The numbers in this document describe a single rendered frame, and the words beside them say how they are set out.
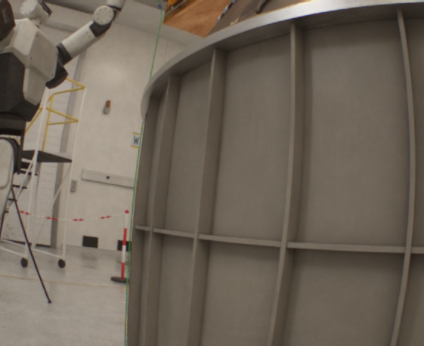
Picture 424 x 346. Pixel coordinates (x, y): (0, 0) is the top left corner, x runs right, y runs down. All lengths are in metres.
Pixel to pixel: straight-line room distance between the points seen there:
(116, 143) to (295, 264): 8.29
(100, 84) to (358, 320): 8.56
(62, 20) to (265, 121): 8.19
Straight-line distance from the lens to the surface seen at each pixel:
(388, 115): 0.59
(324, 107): 0.62
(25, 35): 1.23
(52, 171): 8.20
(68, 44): 1.50
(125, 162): 8.86
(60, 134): 8.32
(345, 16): 0.65
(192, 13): 1.88
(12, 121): 1.23
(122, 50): 9.37
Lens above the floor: 0.79
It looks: 7 degrees up
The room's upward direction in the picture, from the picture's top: 5 degrees clockwise
